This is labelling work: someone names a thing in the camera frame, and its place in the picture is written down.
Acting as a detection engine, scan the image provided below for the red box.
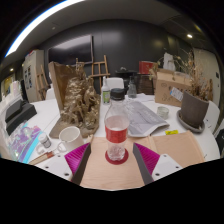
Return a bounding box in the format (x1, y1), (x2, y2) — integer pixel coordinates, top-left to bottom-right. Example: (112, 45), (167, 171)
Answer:
(138, 60), (158, 75)

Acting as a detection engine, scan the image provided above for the white cabinet with pictures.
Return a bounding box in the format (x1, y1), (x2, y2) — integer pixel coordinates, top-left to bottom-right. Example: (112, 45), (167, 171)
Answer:
(22, 49), (45, 103)

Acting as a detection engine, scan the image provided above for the small paint jar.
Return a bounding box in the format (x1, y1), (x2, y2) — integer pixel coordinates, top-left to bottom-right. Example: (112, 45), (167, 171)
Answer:
(38, 132), (53, 149)

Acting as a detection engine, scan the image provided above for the white chair with papers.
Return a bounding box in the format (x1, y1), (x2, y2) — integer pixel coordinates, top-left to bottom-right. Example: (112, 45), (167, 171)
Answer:
(203, 99), (222, 134)

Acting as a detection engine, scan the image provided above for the golden rocky sculpture on board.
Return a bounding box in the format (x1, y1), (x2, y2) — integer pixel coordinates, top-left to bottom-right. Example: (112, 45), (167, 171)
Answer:
(48, 58), (102, 139)

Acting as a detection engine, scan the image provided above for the white ceramic mug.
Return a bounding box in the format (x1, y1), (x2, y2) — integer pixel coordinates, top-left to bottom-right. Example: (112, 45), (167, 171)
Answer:
(56, 125), (85, 154)

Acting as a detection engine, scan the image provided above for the white canvas panel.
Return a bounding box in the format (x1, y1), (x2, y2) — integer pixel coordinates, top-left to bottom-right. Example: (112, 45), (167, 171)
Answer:
(0, 118), (11, 159)

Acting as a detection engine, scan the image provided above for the long ceiling light panel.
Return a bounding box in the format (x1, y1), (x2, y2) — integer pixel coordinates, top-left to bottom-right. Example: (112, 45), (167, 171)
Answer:
(4, 0), (86, 58)

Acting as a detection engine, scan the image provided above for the red-handled paint brush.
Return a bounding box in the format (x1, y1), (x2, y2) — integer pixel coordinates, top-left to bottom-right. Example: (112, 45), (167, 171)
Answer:
(28, 149), (63, 166)

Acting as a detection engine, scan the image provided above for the clear red-labelled plastic bottle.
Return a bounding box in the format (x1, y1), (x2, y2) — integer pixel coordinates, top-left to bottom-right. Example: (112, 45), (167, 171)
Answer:
(104, 87), (131, 162)

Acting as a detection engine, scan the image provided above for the small yellow strip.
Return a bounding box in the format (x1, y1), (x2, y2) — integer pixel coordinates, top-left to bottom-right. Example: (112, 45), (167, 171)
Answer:
(164, 129), (180, 136)

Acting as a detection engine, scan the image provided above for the dark wall screen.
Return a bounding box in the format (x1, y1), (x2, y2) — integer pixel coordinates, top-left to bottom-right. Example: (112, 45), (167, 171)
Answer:
(47, 34), (94, 66)

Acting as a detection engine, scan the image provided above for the dark grey bottle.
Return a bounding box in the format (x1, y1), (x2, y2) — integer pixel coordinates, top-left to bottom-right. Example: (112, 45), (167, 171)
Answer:
(127, 79), (138, 99)

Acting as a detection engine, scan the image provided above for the white plaster figure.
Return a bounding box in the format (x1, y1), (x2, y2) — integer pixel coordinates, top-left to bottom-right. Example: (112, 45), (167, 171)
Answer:
(163, 52), (176, 72)

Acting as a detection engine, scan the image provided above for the green-labelled spray bottle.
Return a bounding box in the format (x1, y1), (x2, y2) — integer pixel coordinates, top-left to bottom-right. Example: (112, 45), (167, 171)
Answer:
(100, 76), (112, 105)

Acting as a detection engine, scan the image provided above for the brown cardboard box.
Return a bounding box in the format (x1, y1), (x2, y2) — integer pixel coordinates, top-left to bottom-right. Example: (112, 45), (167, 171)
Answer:
(153, 68), (193, 108)

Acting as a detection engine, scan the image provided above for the wooden easel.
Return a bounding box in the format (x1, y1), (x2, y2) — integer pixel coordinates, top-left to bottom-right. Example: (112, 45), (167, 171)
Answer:
(89, 54), (111, 93)
(35, 64), (49, 101)

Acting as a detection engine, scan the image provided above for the large black box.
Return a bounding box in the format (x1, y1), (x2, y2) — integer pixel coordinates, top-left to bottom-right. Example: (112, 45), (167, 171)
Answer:
(5, 103), (38, 136)

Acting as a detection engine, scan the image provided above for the printed newspaper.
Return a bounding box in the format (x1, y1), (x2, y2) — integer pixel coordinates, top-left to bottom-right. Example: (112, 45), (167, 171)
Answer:
(124, 99), (171, 138)

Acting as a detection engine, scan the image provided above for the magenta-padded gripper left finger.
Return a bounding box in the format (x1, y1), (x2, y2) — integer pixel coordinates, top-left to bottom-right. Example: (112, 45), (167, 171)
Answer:
(43, 142), (92, 185)

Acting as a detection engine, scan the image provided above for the small black box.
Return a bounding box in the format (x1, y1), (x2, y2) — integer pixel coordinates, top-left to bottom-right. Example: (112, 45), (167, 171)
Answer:
(4, 99), (28, 123)

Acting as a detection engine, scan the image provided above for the grey plant saucer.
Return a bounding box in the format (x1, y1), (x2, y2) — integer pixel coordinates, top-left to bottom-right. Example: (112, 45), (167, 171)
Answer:
(176, 109), (206, 134)

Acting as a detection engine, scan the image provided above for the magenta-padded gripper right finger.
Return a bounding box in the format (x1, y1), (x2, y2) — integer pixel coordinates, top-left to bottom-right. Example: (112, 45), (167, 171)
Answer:
(132, 142), (184, 186)

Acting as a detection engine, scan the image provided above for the small white cup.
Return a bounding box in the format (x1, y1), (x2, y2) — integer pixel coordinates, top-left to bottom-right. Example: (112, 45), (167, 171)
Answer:
(156, 105), (170, 120)

